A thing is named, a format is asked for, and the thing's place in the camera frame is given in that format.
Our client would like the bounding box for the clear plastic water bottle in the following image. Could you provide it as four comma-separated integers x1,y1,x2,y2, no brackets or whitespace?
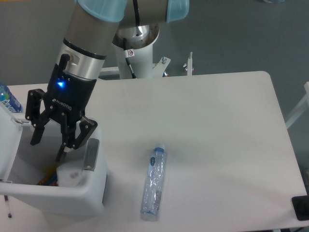
140,144,167,222

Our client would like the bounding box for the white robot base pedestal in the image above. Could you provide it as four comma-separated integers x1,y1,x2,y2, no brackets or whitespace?
99,24,171,80

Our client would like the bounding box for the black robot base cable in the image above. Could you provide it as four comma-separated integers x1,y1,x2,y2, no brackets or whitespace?
122,37,138,79

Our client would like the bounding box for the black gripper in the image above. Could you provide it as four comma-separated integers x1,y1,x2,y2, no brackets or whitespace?
25,64,98,162

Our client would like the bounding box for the white plastic bag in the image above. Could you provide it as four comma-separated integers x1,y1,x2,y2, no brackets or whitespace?
56,161,84,187

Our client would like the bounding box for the colourful snack wrapper in bin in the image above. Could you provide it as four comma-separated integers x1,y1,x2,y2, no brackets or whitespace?
37,164,58,187

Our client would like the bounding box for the white open trash can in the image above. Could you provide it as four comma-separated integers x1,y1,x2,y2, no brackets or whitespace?
0,105,109,216

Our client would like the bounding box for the black device at table edge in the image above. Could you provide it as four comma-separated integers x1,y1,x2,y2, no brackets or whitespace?
292,195,309,221

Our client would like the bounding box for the blue labelled water bottle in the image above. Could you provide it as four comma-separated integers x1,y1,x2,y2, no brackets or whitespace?
0,83,23,113

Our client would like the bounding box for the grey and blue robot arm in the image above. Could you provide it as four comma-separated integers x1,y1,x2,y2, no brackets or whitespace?
25,0,190,160

